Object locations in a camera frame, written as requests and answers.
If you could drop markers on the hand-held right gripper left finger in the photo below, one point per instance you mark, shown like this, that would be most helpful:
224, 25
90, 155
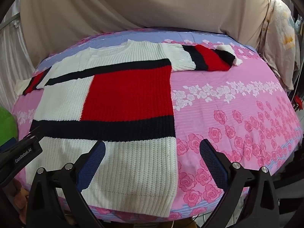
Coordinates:
93, 162

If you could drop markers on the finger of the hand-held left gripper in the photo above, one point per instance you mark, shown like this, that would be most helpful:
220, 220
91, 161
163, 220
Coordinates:
33, 134

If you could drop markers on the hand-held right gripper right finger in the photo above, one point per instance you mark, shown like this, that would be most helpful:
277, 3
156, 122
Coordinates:
213, 161

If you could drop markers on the white red black knit sweater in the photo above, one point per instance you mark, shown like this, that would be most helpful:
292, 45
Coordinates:
130, 95

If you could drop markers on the green plush object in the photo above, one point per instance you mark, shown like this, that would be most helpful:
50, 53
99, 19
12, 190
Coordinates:
7, 125

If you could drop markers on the brown plush toy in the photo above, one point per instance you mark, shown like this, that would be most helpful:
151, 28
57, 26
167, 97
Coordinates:
20, 194

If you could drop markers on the pink floral bed sheet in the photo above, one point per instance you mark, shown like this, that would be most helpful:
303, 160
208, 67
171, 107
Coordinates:
225, 114

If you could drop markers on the white curtain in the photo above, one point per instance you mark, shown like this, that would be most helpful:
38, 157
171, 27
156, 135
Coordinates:
11, 52

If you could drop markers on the small red object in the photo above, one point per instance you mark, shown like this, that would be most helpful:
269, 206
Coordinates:
298, 102

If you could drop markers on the pale floral quilt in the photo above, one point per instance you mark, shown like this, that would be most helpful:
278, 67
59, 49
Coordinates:
277, 40

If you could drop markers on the beige backdrop cloth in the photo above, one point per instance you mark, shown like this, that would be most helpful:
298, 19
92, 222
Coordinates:
142, 4

